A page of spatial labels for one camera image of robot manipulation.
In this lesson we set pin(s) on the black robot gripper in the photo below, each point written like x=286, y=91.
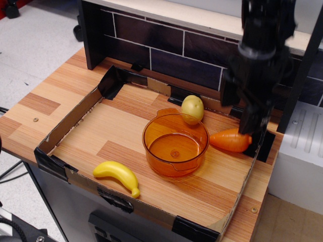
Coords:
x=252, y=76

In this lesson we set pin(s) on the orange toy carrot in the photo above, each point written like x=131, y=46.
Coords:
x=231, y=140

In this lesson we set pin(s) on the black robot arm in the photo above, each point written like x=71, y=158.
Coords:
x=267, y=24

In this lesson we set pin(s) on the cardboard fence with black tape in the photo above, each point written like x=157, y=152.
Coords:
x=211, y=204

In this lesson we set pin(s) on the orange transparent plastic pot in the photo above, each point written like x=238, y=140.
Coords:
x=175, y=143

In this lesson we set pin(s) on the yellow toy potato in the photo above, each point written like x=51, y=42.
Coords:
x=193, y=109

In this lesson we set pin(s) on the dark brick backsplash panel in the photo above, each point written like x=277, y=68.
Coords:
x=191, y=47

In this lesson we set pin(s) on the white toy sink drainboard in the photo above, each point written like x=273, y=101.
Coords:
x=297, y=174

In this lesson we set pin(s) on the yellow toy banana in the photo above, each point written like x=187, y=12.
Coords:
x=120, y=172

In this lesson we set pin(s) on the black chair caster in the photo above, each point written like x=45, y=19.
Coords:
x=77, y=30

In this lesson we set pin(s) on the black stand base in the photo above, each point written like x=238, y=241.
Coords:
x=10, y=9

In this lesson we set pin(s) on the black equipment bottom left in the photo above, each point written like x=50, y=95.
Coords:
x=15, y=229

